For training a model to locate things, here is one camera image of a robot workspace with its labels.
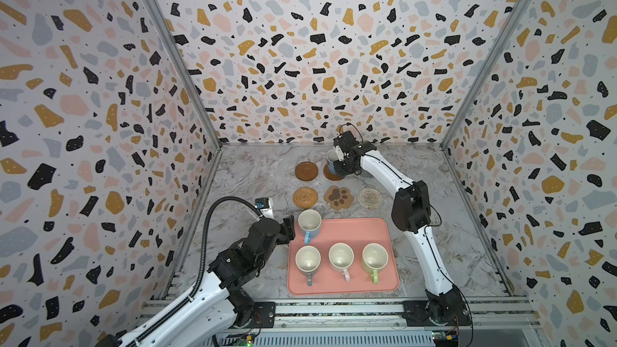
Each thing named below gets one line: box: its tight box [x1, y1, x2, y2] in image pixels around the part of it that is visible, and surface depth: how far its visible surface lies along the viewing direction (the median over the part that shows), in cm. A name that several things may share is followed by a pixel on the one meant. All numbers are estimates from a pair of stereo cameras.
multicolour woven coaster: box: [356, 187, 383, 210], surface depth 103 cm
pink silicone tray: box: [287, 217, 400, 295], surface depth 83 cm
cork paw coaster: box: [322, 185, 355, 211], surface depth 105 cm
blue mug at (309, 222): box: [297, 208, 323, 245], surface depth 87 cm
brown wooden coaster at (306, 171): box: [294, 161, 319, 182], surface depth 114 cm
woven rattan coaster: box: [292, 186, 319, 209], surface depth 105 cm
